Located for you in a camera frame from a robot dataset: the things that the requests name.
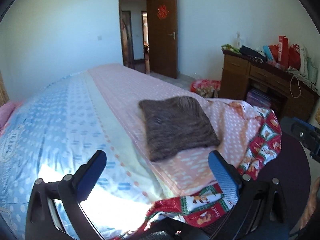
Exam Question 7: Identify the brown knitted sun-pattern sweater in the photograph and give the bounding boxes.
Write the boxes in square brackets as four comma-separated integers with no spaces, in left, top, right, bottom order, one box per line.
[138,96,220,162]

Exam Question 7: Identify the red cartoon patterned quilt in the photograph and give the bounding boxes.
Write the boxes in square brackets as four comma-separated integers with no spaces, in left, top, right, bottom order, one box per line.
[137,108,286,239]

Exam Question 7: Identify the white paper bag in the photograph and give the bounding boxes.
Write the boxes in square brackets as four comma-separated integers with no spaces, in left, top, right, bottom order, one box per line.
[299,45,308,78]

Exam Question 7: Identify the purple books under desk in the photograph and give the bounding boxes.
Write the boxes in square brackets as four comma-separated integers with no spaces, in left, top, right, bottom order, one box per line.
[246,89,271,108]

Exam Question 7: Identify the red gift bag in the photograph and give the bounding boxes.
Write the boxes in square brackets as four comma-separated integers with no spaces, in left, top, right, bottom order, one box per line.
[278,36,289,69]

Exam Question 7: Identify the brown wooden desk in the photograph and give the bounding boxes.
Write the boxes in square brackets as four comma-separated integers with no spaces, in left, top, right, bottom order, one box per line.
[219,50,319,122]

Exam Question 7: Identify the red patterned bag on floor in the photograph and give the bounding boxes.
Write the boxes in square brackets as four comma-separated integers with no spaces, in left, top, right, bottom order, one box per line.
[190,79,221,98]

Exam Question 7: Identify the pink folded blanket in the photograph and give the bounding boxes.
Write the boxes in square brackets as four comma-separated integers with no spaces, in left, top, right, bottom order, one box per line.
[0,101,23,136]

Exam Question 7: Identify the green cloth on desk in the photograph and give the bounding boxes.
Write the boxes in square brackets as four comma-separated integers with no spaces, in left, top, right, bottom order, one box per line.
[221,44,241,55]

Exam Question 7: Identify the pink and blue bedsheet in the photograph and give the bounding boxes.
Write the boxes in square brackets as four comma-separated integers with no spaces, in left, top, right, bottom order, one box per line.
[1,64,260,239]

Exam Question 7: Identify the yellow patterned curtain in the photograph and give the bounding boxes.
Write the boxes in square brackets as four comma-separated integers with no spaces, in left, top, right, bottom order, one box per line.
[0,73,9,106]

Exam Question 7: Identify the brown wooden door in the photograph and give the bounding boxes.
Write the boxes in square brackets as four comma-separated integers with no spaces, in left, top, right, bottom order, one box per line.
[147,0,178,79]

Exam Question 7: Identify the red paper door decoration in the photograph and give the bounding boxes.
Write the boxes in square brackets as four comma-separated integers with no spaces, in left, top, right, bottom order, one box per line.
[157,4,169,20]

